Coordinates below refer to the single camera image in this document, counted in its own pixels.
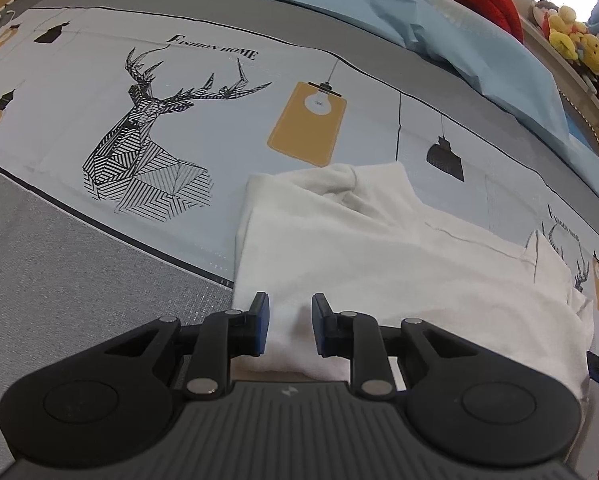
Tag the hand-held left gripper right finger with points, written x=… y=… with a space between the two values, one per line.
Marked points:
x=320 y=327

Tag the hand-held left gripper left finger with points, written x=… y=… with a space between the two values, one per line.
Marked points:
x=260 y=325

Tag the white shirt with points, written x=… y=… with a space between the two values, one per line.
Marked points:
x=379 y=260

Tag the grey deer print bed sheet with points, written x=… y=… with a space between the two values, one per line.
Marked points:
x=54 y=260

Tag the yellow bear plush toy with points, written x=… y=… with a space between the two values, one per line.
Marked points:
x=593 y=51

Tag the light blue quilt cover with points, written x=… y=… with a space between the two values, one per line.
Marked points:
x=379 y=0

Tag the pale yellow plush toy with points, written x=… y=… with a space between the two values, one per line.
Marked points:
x=562 y=30

